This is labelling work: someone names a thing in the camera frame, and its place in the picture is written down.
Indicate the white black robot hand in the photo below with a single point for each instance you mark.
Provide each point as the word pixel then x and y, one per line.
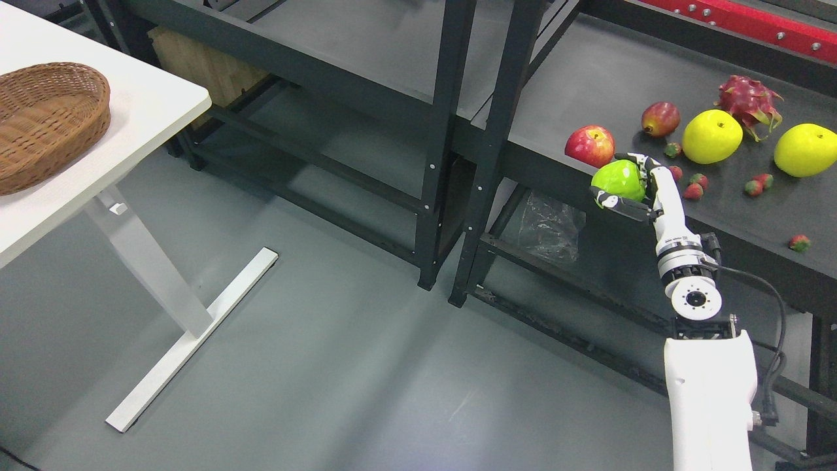
pixel 664 209

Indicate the green apple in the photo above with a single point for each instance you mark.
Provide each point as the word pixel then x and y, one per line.
pixel 618 184

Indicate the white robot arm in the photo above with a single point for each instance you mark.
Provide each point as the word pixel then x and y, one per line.
pixel 711 375

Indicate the strawberry front middle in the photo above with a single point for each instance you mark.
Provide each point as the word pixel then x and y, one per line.
pixel 699 179

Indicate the yellow apple left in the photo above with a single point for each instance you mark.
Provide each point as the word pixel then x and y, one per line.
pixel 711 137

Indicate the yellow apple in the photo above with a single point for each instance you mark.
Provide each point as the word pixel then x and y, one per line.
pixel 711 137
pixel 805 150

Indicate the red apple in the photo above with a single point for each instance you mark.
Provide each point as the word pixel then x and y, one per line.
pixel 591 144

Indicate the black metal shelf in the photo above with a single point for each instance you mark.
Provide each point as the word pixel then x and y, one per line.
pixel 357 128
pixel 673 80

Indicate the yellow apple right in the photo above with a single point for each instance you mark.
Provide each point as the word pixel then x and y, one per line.
pixel 805 150

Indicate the black metal shelf left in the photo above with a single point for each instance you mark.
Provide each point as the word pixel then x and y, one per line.
pixel 357 128

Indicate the wooden crate under shelf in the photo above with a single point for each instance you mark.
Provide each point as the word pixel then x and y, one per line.
pixel 231 83

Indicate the strawberry front lower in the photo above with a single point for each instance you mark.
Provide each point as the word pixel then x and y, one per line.
pixel 693 192

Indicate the strawberry front left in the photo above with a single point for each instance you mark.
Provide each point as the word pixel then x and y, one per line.
pixel 676 171

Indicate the strawberry near pomegranate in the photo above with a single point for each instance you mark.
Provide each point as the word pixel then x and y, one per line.
pixel 673 150

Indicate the dark red pomegranate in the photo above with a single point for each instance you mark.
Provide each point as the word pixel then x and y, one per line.
pixel 660 119

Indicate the strawberry by hand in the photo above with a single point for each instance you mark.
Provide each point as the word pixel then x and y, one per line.
pixel 753 188

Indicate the clear plastic bag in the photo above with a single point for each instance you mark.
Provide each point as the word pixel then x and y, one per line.
pixel 550 228

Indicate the pink dragon fruit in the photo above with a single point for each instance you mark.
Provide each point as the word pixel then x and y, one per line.
pixel 751 103

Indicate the strawberry far right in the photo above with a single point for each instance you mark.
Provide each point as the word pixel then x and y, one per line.
pixel 799 243

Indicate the red metal beam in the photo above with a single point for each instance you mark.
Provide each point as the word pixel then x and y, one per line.
pixel 787 34

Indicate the white standing desk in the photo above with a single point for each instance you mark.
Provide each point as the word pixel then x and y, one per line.
pixel 148 106

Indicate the brown wicker basket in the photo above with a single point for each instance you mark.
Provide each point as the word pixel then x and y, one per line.
pixel 51 113

